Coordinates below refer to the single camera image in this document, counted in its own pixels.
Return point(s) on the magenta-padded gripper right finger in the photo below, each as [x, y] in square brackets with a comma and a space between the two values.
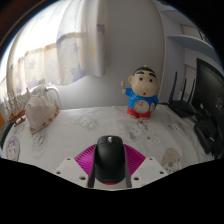
[146, 168]

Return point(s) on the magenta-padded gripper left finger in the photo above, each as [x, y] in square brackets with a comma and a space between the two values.
[71, 168]

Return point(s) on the black computer mouse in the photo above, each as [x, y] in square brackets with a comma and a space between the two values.
[109, 160]

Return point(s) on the white cartoon-print tablecloth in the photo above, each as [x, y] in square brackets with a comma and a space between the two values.
[83, 133]

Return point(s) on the large white conch shell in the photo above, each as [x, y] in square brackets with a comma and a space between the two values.
[40, 113]

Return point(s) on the cartoon boy figurine clock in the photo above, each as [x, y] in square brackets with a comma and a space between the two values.
[141, 100]

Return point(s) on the small black box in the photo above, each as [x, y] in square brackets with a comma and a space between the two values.
[206, 133]

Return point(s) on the wooden model sailing ship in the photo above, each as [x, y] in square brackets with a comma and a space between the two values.
[16, 116]

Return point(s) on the black monitor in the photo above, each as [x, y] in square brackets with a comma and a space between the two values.
[211, 93]

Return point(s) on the white star-print curtain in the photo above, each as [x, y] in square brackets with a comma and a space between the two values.
[63, 43]

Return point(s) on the white wall shelf unit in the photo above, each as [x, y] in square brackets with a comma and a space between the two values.
[190, 40]

